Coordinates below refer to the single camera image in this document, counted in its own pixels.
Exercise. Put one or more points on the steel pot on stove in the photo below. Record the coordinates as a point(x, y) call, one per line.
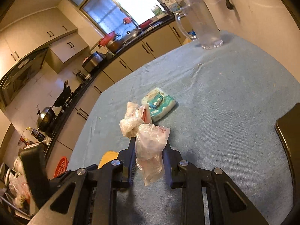
point(45, 118)

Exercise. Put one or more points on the clear glass pitcher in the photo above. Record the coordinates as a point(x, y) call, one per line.
point(202, 23)

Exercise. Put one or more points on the beige upper cabinet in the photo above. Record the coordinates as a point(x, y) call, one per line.
point(36, 31)

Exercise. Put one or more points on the green detergent bottle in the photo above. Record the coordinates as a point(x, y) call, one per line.
point(157, 11)

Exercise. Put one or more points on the beige lower cabinets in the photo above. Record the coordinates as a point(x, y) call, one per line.
point(154, 42)

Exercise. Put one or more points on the black phone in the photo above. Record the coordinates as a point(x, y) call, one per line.
point(288, 130)

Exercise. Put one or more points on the clear plastic bag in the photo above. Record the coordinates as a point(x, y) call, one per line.
point(150, 140)

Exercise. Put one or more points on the red basin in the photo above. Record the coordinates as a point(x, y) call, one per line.
point(104, 41)

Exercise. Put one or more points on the blue tablecloth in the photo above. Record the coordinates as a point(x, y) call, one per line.
point(227, 102)

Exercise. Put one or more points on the black frying pan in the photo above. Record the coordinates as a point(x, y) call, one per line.
point(60, 101)

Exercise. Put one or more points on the glass pot lid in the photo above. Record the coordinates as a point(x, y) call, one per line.
point(131, 35)

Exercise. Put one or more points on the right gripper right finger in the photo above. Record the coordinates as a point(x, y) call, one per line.
point(227, 204)

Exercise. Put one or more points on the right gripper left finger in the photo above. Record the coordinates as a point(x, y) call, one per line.
point(88, 195)

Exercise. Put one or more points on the teal tissue pack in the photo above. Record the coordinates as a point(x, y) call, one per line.
point(159, 103)

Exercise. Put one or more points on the black range hood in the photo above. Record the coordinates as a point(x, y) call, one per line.
point(20, 74)

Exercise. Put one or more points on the yellow box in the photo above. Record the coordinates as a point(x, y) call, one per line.
point(108, 157)

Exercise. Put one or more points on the red plastic basket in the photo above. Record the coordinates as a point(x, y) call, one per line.
point(61, 166)

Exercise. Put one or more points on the silver rice cooker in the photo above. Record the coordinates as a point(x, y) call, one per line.
point(92, 61)

